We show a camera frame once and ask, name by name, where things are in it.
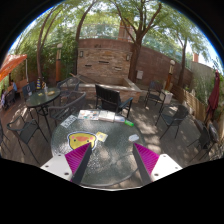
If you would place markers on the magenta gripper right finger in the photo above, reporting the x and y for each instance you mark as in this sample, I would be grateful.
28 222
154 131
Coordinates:
152 166

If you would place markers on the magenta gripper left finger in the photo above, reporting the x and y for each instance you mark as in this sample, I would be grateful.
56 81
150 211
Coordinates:
70 166

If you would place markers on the yellow duck mouse pad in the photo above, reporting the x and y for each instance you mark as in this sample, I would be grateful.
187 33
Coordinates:
78 139

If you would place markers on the white computer mouse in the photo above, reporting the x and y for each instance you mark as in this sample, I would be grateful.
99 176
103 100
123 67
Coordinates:
133 138

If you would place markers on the round glass patio table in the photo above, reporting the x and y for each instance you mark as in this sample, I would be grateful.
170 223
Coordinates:
111 161

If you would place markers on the small yellow card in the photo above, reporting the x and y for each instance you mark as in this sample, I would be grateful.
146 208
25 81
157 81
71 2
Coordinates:
101 136

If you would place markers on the grey patterned card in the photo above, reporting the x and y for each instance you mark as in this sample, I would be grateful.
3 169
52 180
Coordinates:
68 121

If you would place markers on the green marker pen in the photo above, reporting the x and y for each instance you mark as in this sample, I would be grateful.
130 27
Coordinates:
129 123

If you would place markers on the colourful sticker sheet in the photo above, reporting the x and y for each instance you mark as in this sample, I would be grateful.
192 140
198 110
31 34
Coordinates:
88 114

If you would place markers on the black metal chair right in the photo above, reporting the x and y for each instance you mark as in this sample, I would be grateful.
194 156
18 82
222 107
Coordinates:
173 120

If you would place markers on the black metal chair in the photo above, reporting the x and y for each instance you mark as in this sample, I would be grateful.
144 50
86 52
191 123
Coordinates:
24 131
173 120

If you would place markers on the black metal chair left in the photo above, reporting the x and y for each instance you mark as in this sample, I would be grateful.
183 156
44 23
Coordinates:
24 131

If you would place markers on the white booklet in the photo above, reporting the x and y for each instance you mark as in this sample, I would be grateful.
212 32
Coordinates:
106 116

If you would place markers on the black mesh armchair near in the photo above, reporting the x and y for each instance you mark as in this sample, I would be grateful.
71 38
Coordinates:
69 102

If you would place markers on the black chair bottom right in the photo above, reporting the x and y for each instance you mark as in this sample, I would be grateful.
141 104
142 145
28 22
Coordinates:
209 136

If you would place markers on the black chair far right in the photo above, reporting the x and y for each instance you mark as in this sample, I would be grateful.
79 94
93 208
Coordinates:
155 93

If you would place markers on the black wooden chair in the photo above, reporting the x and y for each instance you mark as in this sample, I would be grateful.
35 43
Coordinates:
108 99

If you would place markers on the black mesh chair far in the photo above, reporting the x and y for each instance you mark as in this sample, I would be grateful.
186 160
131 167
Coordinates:
68 85

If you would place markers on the closed maroon patio umbrella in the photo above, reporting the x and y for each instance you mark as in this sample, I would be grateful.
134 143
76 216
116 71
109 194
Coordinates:
213 98

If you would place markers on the orange canopy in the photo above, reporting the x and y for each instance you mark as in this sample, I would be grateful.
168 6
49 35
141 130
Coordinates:
11 62

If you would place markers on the stone fountain wall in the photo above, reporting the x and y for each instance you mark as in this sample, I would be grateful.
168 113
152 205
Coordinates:
105 62

